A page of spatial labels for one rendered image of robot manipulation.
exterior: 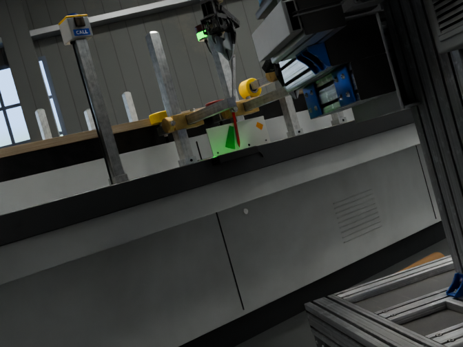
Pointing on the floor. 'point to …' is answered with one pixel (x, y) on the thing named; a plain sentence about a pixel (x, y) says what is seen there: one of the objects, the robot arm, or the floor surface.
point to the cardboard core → (425, 260)
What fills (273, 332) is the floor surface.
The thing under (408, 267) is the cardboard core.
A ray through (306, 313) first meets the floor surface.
